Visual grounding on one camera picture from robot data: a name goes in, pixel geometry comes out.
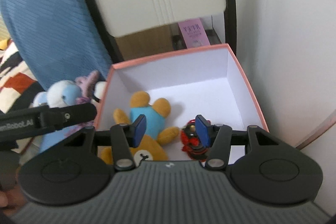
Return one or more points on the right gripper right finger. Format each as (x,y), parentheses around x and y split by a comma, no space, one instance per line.
(217,139)

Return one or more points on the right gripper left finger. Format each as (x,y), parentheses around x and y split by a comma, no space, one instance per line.
(123,137)

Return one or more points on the white blue snowman plush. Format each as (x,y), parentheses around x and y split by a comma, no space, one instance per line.
(61,94)

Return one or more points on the purple fabric doll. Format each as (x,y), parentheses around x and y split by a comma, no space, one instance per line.
(87,85)

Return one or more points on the person's left hand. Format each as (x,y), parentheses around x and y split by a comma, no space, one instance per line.
(4,199)

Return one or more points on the red black small toy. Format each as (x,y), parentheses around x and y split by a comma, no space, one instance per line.
(192,145)

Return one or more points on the striped colourful blanket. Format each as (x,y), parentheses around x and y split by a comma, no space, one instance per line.
(19,86)

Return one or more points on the brown bear plush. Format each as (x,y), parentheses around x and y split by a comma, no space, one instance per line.
(157,135)

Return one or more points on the panda plush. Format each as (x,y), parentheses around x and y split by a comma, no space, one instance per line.
(98,92)

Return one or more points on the pink storage box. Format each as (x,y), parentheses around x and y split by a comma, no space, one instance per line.
(208,81)

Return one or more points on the blue textured pillow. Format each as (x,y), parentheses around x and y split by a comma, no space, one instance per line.
(57,39)

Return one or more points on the cardboard box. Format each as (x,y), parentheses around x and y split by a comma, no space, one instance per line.
(148,42)

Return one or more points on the pink paper card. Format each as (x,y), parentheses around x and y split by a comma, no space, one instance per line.
(193,33)

